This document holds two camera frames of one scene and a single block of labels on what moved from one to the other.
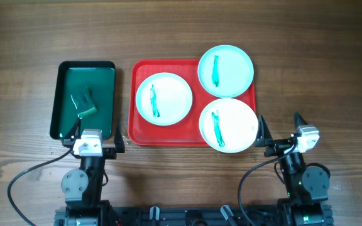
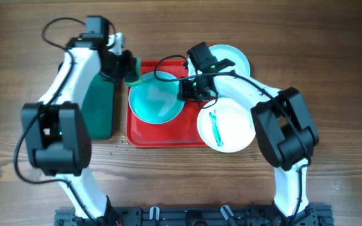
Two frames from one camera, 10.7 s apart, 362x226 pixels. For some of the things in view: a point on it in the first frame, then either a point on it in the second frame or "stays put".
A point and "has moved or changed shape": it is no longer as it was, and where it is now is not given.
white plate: [228, 125] stays put
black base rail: [198, 215] stays put
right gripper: [264, 139] -> [185, 95]
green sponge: [83, 102] has moved or changed shape
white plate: [164, 98] has moved or changed shape
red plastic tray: [186, 132] stays put
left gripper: [109, 153] -> [129, 69]
